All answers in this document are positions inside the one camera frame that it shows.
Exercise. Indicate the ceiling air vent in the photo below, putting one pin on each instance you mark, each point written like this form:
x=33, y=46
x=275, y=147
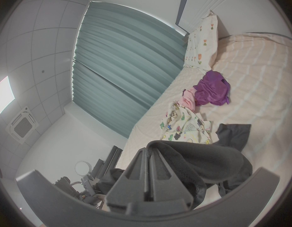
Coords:
x=23, y=125

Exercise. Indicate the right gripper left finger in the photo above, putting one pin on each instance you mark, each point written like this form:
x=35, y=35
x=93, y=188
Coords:
x=131, y=181

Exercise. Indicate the bed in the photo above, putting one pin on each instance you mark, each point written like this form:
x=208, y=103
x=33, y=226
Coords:
x=254, y=79

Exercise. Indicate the ceiling light panel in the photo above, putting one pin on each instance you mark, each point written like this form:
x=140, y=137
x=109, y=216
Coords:
x=4, y=94

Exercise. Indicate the white printed pyjama top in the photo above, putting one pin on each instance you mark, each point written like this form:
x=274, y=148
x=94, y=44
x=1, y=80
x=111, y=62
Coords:
x=181, y=124

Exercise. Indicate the blue-green curtain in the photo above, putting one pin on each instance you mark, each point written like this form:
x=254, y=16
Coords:
x=127, y=44
x=108, y=96

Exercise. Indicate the pink garment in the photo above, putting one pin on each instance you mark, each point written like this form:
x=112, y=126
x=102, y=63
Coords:
x=187, y=100

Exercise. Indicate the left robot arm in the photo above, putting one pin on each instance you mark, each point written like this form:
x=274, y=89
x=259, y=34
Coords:
x=86, y=185

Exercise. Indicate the white printed pillow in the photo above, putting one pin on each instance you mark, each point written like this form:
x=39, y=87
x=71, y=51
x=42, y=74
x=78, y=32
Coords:
x=205, y=41

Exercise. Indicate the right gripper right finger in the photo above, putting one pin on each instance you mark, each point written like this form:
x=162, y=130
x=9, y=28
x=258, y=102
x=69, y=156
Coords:
x=165, y=181

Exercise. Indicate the black T-shirt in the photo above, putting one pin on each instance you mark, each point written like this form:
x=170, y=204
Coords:
x=207, y=159

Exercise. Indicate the purple garment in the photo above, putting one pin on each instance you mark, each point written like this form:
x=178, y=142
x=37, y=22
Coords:
x=211, y=89

